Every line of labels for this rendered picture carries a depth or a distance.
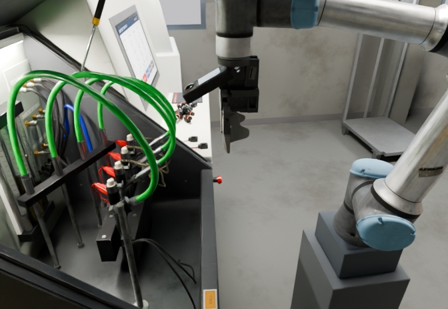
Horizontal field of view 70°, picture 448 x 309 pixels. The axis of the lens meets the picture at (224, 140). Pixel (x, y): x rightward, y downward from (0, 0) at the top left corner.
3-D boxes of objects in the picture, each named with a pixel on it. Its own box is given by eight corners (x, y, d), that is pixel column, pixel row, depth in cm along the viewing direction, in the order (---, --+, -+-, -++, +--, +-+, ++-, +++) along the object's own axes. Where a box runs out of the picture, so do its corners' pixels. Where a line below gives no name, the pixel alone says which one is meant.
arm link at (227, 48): (217, 39, 61) (215, 31, 68) (217, 62, 63) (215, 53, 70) (255, 38, 61) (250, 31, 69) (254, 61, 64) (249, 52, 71)
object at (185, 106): (197, 125, 142) (196, 113, 140) (173, 125, 142) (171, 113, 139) (197, 105, 162) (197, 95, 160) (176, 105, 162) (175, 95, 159)
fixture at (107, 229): (142, 277, 90) (135, 238, 82) (106, 279, 89) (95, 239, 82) (157, 200, 120) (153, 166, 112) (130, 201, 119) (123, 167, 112)
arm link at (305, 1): (319, -18, 64) (263, -18, 66) (322, -16, 54) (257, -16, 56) (313, 24, 67) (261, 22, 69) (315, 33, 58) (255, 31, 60)
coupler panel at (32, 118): (47, 171, 98) (15, 71, 83) (35, 171, 97) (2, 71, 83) (63, 149, 109) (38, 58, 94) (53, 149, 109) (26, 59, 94)
